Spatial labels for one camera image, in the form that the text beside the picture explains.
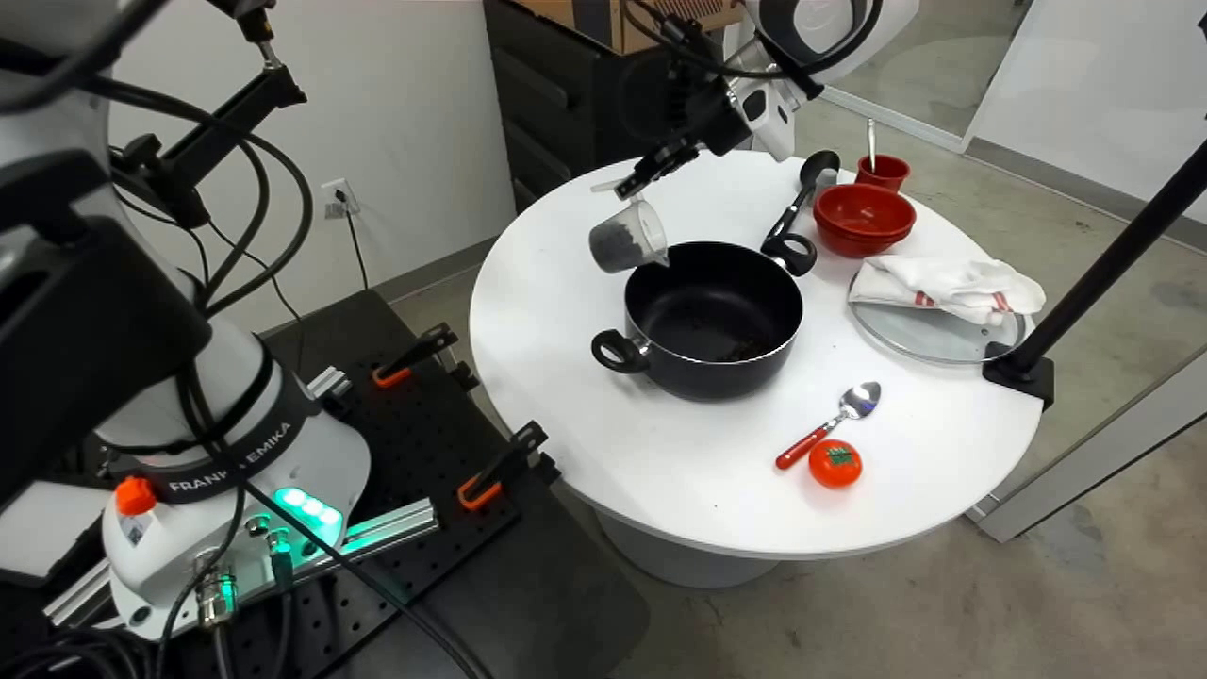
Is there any black camera stand pole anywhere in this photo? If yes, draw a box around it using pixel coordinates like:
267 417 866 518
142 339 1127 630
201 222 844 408
980 139 1207 408

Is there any red bowl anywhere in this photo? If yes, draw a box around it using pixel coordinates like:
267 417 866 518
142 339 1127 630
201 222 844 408
814 184 917 257

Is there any white cloth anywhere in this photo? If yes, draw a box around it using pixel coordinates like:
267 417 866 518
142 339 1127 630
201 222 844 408
850 253 1045 330

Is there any clear plastic jug with contents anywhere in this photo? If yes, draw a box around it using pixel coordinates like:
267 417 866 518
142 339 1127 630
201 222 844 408
587 200 666 271

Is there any wall power outlet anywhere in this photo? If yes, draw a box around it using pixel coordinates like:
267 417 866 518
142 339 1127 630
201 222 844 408
319 176 355 219

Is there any black cooking pot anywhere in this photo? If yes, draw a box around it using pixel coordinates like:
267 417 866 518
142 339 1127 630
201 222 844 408
594 233 817 399

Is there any cardboard box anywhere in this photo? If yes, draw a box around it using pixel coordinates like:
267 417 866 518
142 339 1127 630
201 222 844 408
517 0 742 56

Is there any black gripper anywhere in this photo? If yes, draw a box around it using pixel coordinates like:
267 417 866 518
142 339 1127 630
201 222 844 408
614 64 806 200

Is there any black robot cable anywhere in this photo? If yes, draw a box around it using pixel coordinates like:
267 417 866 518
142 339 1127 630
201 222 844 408
71 72 502 679

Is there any black orange clamp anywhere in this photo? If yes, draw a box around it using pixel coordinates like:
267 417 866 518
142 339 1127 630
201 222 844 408
369 323 455 388
455 423 546 513

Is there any red handled spoon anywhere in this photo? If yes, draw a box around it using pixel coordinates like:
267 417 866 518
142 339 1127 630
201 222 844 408
777 380 883 471

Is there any orange tomato toy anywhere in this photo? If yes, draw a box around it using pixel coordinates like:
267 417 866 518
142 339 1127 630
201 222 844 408
806 439 864 491

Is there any black ladle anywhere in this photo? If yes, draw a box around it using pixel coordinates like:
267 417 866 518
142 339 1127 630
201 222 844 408
765 152 841 242

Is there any round white table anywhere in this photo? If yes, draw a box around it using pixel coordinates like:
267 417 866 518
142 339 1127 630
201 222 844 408
469 165 1041 561

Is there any black cabinet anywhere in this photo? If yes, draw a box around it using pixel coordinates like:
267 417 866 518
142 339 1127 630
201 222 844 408
483 0 673 208

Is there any red mug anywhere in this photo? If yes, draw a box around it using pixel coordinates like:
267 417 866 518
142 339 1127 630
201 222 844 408
855 154 908 193

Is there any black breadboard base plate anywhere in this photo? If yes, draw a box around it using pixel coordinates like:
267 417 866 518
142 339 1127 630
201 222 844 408
0 286 653 679

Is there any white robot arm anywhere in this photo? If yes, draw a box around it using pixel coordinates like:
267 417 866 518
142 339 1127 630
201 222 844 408
0 0 369 642

